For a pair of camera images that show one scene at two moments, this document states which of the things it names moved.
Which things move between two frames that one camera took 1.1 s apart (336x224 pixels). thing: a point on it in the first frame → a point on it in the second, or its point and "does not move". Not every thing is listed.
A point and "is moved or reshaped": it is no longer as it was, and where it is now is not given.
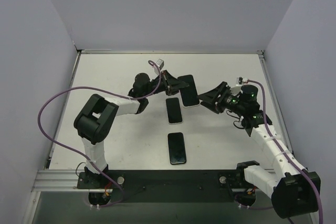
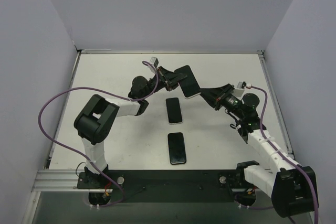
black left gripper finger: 171,84 → 170,78
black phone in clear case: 174,111 does not move
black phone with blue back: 189,94 is moved or reshaped
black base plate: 165,187 does not move
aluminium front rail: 57,181 does not move
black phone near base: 177,149 does not move
